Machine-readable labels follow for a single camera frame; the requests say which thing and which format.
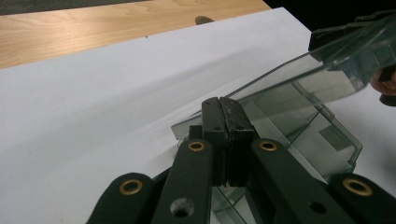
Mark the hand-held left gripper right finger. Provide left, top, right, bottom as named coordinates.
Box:
left=219, top=96, right=260, bottom=188

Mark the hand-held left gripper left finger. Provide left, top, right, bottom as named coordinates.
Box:
left=201, top=96, right=231, bottom=188

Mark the clear grey compartment box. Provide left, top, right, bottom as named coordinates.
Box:
left=170, top=12, right=396, bottom=224

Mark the white board sheet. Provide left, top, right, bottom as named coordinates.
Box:
left=0, top=7, right=396, bottom=224

